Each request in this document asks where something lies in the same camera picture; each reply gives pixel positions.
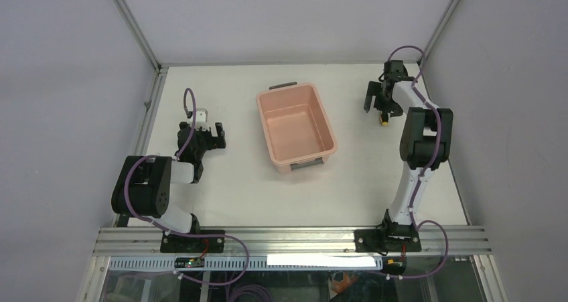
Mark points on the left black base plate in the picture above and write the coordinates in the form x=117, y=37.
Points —
x=192, y=242

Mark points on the aluminium front rail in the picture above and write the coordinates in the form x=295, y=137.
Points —
x=261, y=241

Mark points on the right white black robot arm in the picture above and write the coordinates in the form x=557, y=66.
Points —
x=424, y=145

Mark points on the black yellow screwdriver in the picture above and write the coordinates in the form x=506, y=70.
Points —
x=384, y=119

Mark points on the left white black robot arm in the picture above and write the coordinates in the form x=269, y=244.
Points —
x=239, y=186

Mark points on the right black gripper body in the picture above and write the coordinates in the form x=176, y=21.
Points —
x=384, y=102

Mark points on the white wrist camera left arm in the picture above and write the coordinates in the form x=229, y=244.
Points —
x=198, y=119

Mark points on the white slotted cable duct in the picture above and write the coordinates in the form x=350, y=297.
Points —
x=271, y=262

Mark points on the orange object below table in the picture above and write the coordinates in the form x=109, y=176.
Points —
x=342, y=280

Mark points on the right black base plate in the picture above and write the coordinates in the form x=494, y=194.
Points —
x=377, y=240

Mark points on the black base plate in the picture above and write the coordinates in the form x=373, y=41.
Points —
x=192, y=242
x=377, y=240

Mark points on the pink plastic bin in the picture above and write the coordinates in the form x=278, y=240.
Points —
x=296, y=127

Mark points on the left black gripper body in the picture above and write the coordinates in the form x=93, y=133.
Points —
x=205, y=142

